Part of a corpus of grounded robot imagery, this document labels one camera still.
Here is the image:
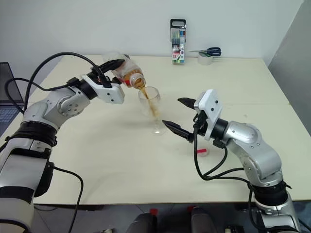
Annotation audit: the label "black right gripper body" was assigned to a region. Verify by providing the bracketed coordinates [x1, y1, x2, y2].
[193, 110, 210, 137]

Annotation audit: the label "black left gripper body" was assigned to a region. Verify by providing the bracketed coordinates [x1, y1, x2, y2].
[90, 65, 115, 85]

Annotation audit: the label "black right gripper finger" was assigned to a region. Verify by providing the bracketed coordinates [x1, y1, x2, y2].
[177, 97, 198, 109]
[162, 119, 195, 143]

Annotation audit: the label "clear bottle with brown drink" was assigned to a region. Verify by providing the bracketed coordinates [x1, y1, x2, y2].
[102, 51, 147, 89]

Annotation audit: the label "clear wine glass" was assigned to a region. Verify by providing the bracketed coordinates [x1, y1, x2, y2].
[138, 85, 168, 135]

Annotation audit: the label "white tape roll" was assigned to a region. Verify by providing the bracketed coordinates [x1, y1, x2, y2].
[197, 50, 215, 66]

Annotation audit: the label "marker pen pack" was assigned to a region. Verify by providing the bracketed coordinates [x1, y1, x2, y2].
[170, 18, 188, 66]

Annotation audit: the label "dark rounded shape red tip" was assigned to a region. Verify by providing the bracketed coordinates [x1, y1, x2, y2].
[188, 205, 216, 233]
[125, 208, 159, 233]

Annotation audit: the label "dark laptop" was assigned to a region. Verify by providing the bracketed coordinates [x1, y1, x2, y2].
[0, 62, 25, 133]

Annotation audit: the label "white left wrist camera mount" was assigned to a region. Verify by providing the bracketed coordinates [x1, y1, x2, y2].
[81, 73, 126, 105]

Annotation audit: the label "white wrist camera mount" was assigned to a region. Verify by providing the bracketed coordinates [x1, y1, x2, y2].
[81, 73, 126, 105]
[193, 89, 224, 142]

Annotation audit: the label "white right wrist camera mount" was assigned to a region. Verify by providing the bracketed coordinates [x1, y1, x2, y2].
[193, 89, 224, 142]

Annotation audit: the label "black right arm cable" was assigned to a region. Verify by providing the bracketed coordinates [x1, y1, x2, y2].
[192, 113, 255, 233]

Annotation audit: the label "blue handled scissors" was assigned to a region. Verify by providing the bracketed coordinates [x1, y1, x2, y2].
[189, 46, 223, 57]

